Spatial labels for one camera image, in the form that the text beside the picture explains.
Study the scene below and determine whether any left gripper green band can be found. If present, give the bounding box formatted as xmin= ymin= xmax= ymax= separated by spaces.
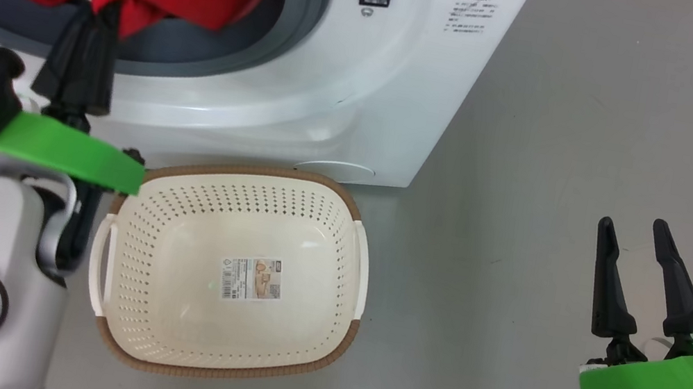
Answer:
xmin=0 ymin=0 xmax=173 ymax=198

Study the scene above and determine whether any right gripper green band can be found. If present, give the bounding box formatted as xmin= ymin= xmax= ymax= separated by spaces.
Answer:
xmin=570 ymin=208 xmax=693 ymax=389

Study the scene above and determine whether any cream perforated laundry basket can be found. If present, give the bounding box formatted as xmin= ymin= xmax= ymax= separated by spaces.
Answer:
xmin=73 ymin=139 xmax=385 ymax=389

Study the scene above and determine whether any paper basket label sticker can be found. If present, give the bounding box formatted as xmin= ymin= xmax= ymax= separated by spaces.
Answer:
xmin=215 ymin=250 xmax=288 ymax=308

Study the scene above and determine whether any white front-load washing machine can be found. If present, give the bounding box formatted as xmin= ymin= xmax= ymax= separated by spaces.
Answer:
xmin=0 ymin=0 xmax=539 ymax=229

